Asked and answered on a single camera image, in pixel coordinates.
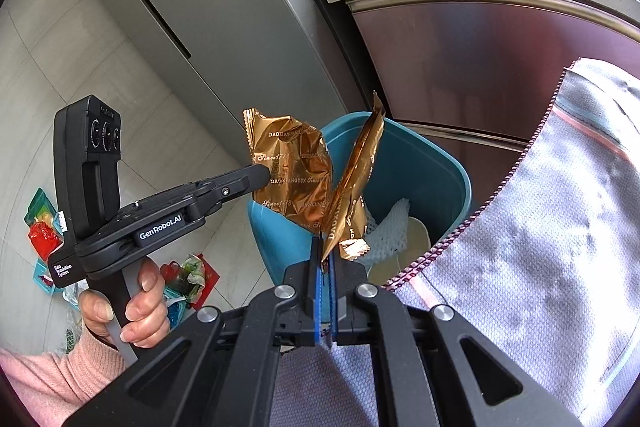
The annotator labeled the grey plaid cloth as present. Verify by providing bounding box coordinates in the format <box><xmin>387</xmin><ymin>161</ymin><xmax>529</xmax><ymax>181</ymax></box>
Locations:
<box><xmin>275</xmin><ymin>57</ymin><xmax>640</xmax><ymax>427</ymax></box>

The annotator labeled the teal packet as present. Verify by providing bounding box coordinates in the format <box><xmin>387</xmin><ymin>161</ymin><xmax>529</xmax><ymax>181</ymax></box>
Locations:
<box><xmin>32</xmin><ymin>257</ymin><xmax>67</xmax><ymax>294</ymax></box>

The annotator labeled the blue plastic trash bin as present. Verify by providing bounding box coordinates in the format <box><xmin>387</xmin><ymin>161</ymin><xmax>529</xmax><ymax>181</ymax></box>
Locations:
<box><xmin>247</xmin><ymin>112</ymin><xmax>473</xmax><ymax>294</ymax></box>

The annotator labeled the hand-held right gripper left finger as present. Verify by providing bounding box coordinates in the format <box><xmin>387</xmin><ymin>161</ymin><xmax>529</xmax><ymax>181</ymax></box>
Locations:
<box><xmin>61</xmin><ymin>236</ymin><xmax>326</xmax><ymax>427</ymax></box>

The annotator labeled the red and green crumpled wrapper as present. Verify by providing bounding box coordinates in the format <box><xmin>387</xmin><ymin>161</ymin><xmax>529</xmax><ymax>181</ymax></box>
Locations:
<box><xmin>160</xmin><ymin>253</ymin><xmax>222</xmax><ymax>309</ymax></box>

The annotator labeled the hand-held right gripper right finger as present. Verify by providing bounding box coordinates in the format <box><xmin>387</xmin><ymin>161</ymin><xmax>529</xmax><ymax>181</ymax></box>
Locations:
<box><xmin>327</xmin><ymin>256</ymin><xmax>585</xmax><ymax>427</ymax></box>

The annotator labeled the silver refrigerator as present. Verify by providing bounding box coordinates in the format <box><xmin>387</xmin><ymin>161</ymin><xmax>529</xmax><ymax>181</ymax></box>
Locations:
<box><xmin>75</xmin><ymin>0</ymin><xmax>367</xmax><ymax>144</ymax></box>

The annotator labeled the person's left forearm pink sleeve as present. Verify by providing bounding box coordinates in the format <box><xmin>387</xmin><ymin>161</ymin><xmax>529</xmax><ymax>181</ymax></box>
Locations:
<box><xmin>0</xmin><ymin>329</ymin><xmax>137</xmax><ymax>427</ymax></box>

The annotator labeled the white foam fruit net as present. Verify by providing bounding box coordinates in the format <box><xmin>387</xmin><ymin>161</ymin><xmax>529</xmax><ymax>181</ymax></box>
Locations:
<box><xmin>357</xmin><ymin>199</ymin><xmax>412</xmax><ymax>264</ymax></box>

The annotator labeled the person's left hand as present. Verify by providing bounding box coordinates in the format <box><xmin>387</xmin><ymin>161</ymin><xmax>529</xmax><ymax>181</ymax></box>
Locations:
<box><xmin>77</xmin><ymin>257</ymin><xmax>169</xmax><ymax>351</ymax></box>

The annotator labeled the purple kitchen cabinet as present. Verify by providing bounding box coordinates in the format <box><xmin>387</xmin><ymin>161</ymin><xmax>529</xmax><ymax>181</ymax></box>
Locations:
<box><xmin>347</xmin><ymin>0</ymin><xmax>640</xmax><ymax>154</ymax></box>

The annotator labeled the red and green packet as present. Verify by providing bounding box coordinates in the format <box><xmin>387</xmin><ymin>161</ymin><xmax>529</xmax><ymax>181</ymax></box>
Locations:
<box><xmin>24</xmin><ymin>188</ymin><xmax>67</xmax><ymax>259</ymax></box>

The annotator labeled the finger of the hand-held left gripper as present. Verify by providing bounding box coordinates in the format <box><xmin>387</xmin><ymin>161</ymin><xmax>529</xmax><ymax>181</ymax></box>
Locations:
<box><xmin>186</xmin><ymin>164</ymin><xmax>272</xmax><ymax>222</ymax></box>

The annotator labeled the gold foil snack wrapper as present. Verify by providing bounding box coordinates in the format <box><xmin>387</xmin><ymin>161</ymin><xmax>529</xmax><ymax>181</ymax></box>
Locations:
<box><xmin>242</xmin><ymin>108</ymin><xmax>335</xmax><ymax>229</ymax></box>
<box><xmin>320</xmin><ymin>91</ymin><xmax>387</xmax><ymax>263</ymax></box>

